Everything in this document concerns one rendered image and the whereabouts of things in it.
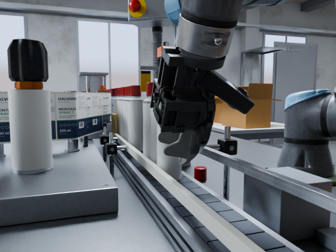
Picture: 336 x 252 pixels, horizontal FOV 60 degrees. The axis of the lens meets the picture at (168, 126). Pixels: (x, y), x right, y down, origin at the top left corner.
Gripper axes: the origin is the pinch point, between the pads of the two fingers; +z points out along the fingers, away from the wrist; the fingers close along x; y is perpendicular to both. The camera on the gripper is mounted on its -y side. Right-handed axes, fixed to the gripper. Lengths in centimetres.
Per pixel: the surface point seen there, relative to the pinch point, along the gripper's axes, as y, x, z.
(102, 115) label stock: 8, -59, 30
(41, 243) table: 24.5, 7.1, 8.9
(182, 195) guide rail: 4.6, 9.9, -1.9
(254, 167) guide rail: -2.6, 13.3, -9.9
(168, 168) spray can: 1.5, -3.1, 5.6
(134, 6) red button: 0, -54, -12
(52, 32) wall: 41, -469, 140
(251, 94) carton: -121, -141, 68
